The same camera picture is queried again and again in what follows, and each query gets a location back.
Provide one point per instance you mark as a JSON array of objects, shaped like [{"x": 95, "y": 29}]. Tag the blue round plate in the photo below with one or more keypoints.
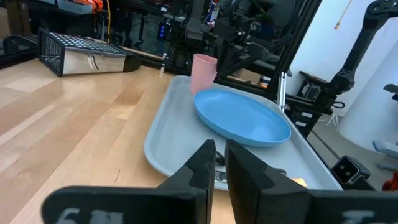
[{"x": 242, "y": 118}]

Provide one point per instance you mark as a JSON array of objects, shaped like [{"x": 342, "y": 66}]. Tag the steel box grater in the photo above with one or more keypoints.
[{"x": 90, "y": 59}]

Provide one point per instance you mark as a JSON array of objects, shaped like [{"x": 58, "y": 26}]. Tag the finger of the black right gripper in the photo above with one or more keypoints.
[
  {"x": 228, "y": 59},
  {"x": 258, "y": 51}
]

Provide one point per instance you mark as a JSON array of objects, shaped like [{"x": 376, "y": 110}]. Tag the small camera box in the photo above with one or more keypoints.
[{"x": 349, "y": 169}]

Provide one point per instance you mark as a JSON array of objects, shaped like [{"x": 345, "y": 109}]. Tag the black articulated stand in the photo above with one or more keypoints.
[{"x": 354, "y": 56}]

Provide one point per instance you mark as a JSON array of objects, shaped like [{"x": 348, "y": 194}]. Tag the orange cloth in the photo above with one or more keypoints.
[{"x": 90, "y": 3}]

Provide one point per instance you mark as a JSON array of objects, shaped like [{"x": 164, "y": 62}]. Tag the grey plastic tray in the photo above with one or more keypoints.
[{"x": 177, "y": 130}]

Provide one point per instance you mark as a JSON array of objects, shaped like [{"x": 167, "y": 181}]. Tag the pink plastic cup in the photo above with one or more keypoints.
[{"x": 202, "y": 73}]

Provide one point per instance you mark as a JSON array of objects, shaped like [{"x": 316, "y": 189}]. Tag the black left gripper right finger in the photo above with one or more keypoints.
[{"x": 248, "y": 183}]

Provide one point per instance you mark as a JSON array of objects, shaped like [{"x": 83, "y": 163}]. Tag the metal fork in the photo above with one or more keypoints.
[{"x": 220, "y": 176}]

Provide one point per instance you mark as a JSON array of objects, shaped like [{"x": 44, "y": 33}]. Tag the silver aluminium post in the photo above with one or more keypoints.
[{"x": 282, "y": 90}]

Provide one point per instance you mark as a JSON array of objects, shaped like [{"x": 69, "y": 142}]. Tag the red floor object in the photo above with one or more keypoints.
[{"x": 391, "y": 184}]

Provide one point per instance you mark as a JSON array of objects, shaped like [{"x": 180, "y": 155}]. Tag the cardboard box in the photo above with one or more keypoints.
[{"x": 247, "y": 75}]

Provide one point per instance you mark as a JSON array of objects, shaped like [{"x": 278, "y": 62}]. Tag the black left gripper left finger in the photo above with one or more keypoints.
[{"x": 199, "y": 180}]

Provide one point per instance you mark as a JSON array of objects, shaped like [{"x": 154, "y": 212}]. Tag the black box with white labels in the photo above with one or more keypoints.
[{"x": 308, "y": 119}]

